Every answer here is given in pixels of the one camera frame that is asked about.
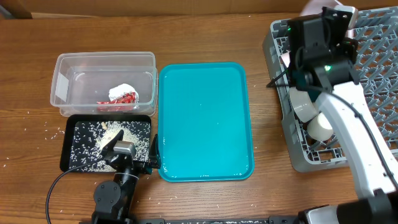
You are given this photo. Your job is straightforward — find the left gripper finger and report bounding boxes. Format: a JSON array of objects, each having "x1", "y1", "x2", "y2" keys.
[
  {"x1": 101, "y1": 130, "x2": 124, "y2": 159},
  {"x1": 148, "y1": 134, "x2": 162, "y2": 169}
]

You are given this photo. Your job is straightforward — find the large white plate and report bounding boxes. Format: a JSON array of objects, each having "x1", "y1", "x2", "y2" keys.
[{"x1": 300, "y1": 0, "x2": 358, "y2": 39}]

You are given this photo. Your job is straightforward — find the red snack wrapper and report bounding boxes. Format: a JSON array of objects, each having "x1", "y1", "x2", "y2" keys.
[{"x1": 97, "y1": 92, "x2": 139, "y2": 112}]

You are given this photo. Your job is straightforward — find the white napkin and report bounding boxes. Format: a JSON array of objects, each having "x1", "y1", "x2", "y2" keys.
[{"x1": 108, "y1": 83, "x2": 139, "y2": 101}]

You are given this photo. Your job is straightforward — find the small white plate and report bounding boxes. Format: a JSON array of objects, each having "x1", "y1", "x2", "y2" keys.
[{"x1": 280, "y1": 52, "x2": 290, "y2": 68}]

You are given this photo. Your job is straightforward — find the grey bowl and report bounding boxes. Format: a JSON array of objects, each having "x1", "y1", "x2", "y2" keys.
[{"x1": 289, "y1": 87, "x2": 319, "y2": 123}]

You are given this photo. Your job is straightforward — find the white paper cup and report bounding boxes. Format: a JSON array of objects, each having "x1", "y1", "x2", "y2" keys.
[{"x1": 307, "y1": 113, "x2": 334, "y2": 141}]

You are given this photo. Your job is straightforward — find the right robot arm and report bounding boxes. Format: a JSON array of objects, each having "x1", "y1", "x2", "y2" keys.
[{"x1": 287, "y1": 6, "x2": 397, "y2": 223}]

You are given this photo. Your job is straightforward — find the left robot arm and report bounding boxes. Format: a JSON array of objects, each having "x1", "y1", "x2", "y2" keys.
[{"x1": 91, "y1": 130, "x2": 161, "y2": 223}]

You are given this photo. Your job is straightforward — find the grey dishwasher rack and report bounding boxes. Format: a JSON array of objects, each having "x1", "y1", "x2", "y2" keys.
[{"x1": 276, "y1": 7, "x2": 397, "y2": 172}]

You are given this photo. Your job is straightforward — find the spilled rice pile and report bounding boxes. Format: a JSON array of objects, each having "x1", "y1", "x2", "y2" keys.
[{"x1": 68, "y1": 121, "x2": 150, "y2": 172}]

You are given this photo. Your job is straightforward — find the black rectangular tray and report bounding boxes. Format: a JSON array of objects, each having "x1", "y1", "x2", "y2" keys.
[{"x1": 60, "y1": 114, "x2": 151, "y2": 171}]

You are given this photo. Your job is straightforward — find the teal plastic tray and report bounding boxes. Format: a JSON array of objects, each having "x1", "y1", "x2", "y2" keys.
[{"x1": 157, "y1": 62, "x2": 254, "y2": 182}]

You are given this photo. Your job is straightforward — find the clear plastic bin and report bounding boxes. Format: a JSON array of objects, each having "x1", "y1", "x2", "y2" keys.
[{"x1": 50, "y1": 52, "x2": 158, "y2": 116}]

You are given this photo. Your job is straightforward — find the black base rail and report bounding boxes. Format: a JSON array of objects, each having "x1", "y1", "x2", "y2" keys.
[{"x1": 81, "y1": 216, "x2": 305, "y2": 224}]

